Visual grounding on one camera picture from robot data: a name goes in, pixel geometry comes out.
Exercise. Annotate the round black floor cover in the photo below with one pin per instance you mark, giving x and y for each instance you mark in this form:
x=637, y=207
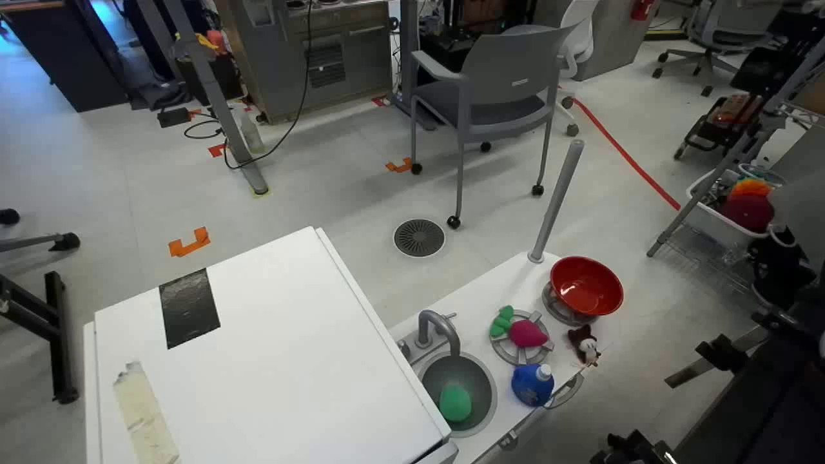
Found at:
x=418, y=238

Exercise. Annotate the long grey stand leg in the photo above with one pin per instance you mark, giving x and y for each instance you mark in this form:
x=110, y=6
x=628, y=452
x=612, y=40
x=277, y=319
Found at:
x=713, y=183

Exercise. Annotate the grey chair with castors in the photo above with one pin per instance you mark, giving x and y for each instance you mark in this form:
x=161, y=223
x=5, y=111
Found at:
x=505, y=80

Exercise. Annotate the beige tape strip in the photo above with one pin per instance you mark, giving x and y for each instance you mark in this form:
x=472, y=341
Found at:
x=145, y=412

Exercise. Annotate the grey metal cabinet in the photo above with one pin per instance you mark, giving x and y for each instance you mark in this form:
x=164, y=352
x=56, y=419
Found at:
x=285, y=67

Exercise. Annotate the pink toy food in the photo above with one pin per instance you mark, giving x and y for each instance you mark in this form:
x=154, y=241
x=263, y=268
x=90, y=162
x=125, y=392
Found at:
x=526, y=332

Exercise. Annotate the red plastic bowl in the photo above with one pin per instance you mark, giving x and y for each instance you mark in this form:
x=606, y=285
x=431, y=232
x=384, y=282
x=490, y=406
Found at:
x=587, y=285

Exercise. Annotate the grey metal tripod leg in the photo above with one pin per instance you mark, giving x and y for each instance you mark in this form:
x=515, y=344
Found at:
x=214, y=94

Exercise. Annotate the black camera rig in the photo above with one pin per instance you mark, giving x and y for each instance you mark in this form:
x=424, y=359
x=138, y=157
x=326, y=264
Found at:
x=774, y=402

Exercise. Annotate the grey toy stove burner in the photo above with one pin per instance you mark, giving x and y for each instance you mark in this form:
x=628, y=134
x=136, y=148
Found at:
x=520, y=354
x=556, y=310

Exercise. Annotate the black folding trolley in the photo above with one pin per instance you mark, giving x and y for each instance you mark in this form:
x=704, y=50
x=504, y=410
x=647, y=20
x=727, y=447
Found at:
x=722, y=117

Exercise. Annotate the black metal floor stand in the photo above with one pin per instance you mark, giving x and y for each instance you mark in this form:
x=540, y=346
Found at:
x=61, y=344

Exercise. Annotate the grey round sink bowl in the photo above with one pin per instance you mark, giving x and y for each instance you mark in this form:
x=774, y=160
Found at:
x=468, y=372

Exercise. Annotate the small penguin figure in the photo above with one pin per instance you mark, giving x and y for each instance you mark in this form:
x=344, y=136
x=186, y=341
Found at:
x=587, y=346

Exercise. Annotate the small green toy food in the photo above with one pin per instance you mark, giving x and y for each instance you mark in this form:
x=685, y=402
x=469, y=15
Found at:
x=500, y=319

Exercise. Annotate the small orange floor tape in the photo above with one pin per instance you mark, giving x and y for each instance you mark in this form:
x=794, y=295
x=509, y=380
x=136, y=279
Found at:
x=399, y=165
x=218, y=151

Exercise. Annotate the dark storage cabinet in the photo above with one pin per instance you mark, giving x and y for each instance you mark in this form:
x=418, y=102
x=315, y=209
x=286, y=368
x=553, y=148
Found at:
x=61, y=53

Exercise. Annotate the green toy vegetable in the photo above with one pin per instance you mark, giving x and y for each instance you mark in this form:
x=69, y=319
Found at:
x=454, y=402

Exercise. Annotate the thin grey tripod leg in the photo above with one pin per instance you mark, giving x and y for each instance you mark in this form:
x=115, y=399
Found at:
x=40, y=242

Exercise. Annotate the grey toy tap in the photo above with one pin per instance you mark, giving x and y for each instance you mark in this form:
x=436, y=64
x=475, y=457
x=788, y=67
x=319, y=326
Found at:
x=427, y=323

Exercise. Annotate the orange bracket floor tape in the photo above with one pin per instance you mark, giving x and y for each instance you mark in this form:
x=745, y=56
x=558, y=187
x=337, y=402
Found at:
x=188, y=246

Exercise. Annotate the black power brick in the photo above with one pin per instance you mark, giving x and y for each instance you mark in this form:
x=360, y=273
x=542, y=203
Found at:
x=174, y=117

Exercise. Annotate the white toy kitchen counter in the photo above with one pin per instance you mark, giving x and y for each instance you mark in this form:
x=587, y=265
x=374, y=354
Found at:
x=480, y=297

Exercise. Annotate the red and orange toys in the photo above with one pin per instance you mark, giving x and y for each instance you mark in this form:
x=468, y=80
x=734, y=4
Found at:
x=748, y=207

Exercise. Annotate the black rectangular patch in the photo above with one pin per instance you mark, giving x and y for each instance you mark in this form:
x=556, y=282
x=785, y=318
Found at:
x=188, y=308

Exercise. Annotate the grey office chair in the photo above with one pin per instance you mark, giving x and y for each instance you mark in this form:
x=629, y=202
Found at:
x=710, y=41

